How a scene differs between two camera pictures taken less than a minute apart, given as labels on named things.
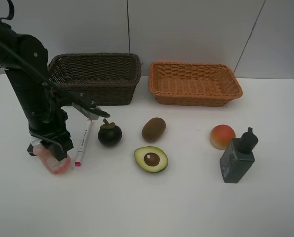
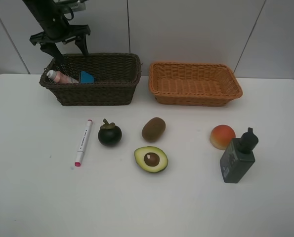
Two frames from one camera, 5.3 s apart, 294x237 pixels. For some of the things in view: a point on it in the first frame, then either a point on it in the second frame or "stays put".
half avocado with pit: [151, 159] stays put
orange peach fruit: [221, 136] stays put
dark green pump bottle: [238, 157] stays put
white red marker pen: [83, 142] stays put
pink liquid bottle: [46, 155] → [59, 77]
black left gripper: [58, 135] → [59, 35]
